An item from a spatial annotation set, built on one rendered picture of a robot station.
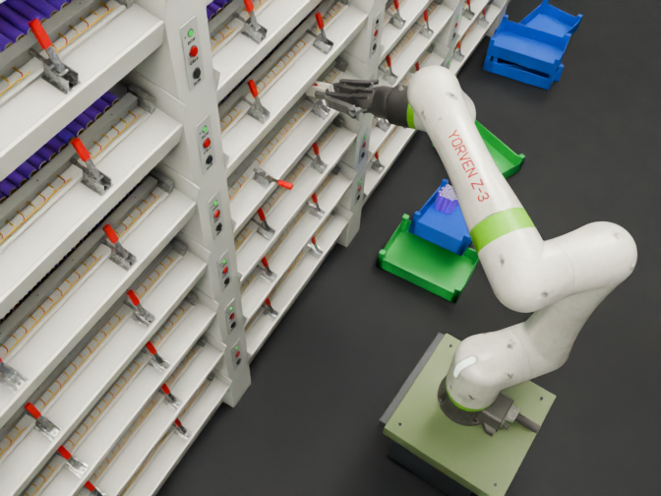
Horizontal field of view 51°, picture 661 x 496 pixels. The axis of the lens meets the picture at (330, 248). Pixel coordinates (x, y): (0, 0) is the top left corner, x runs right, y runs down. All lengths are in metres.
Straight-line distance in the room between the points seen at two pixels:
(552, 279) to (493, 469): 0.65
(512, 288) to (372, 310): 1.10
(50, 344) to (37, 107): 0.42
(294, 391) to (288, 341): 0.17
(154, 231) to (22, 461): 0.46
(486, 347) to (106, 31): 1.05
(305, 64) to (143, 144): 0.56
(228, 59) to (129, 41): 0.31
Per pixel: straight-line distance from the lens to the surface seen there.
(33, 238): 1.09
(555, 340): 1.61
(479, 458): 1.81
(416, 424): 1.81
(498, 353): 1.64
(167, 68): 1.14
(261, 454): 2.10
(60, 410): 1.39
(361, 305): 2.33
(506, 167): 2.82
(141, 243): 1.30
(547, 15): 3.65
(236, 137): 1.45
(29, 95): 0.98
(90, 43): 1.04
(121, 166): 1.15
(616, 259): 1.36
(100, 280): 1.26
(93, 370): 1.41
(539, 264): 1.28
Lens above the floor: 1.97
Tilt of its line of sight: 53 degrees down
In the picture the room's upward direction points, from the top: 4 degrees clockwise
